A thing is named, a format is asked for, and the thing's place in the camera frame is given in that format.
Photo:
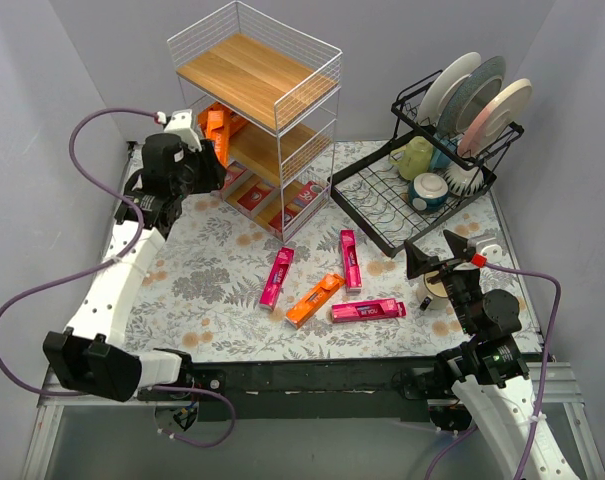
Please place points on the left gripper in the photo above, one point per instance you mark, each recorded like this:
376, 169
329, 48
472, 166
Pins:
205, 167

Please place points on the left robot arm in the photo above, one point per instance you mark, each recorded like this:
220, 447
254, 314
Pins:
88, 356

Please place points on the yellow-green mug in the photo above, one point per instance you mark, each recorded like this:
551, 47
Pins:
413, 158

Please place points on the white ribbed bowl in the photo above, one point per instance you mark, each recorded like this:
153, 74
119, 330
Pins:
461, 182

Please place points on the light blue cup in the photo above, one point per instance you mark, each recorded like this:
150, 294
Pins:
439, 159

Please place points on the teal spotted bowl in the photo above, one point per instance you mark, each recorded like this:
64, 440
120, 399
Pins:
427, 193

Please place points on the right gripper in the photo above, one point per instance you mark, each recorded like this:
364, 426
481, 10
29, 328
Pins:
443, 267

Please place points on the white plate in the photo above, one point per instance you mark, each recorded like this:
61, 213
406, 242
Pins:
444, 86

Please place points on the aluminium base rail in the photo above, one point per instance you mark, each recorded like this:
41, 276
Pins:
349, 419

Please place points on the pink and cream plate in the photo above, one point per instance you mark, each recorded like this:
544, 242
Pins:
494, 118

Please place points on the grey speckled plate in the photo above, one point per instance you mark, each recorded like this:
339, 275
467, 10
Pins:
471, 97

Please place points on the red 3D toothpaste box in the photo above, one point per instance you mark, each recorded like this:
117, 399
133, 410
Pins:
236, 175
303, 197

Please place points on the orange toothpaste box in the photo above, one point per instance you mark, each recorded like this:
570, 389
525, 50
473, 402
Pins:
237, 122
202, 117
308, 305
218, 128

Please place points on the floral table mat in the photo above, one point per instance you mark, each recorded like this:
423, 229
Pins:
201, 295

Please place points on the black dish rack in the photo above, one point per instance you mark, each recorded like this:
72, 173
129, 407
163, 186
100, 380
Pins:
373, 194

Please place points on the white wire wooden shelf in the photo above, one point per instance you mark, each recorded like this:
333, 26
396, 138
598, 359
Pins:
285, 82

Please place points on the cream mug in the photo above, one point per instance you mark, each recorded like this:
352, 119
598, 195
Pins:
431, 295

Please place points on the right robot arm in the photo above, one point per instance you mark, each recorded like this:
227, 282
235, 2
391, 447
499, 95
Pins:
487, 373

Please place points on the pink toothpaste box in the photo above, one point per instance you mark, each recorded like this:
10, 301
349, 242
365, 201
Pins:
352, 274
368, 310
276, 278

